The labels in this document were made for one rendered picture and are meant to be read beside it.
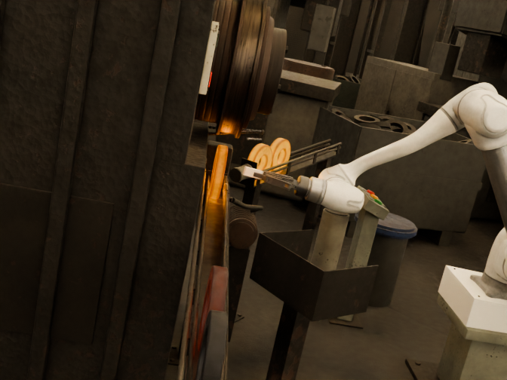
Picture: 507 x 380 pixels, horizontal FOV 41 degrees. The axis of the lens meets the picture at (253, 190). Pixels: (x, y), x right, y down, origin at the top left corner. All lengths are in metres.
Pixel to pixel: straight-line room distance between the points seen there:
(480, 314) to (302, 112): 2.63
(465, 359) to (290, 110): 2.66
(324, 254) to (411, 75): 3.47
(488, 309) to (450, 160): 2.19
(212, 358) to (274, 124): 3.81
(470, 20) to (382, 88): 1.18
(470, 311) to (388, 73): 4.21
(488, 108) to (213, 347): 1.33
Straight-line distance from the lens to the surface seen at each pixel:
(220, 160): 2.22
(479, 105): 2.28
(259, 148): 2.74
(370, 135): 4.36
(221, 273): 1.42
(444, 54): 6.11
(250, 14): 2.08
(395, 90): 6.44
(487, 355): 2.79
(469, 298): 2.65
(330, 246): 3.04
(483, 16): 5.78
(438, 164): 4.67
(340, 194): 2.42
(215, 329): 1.24
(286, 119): 4.92
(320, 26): 4.65
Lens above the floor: 1.29
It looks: 15 degrees down
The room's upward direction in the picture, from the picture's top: 12 degrees clockwise
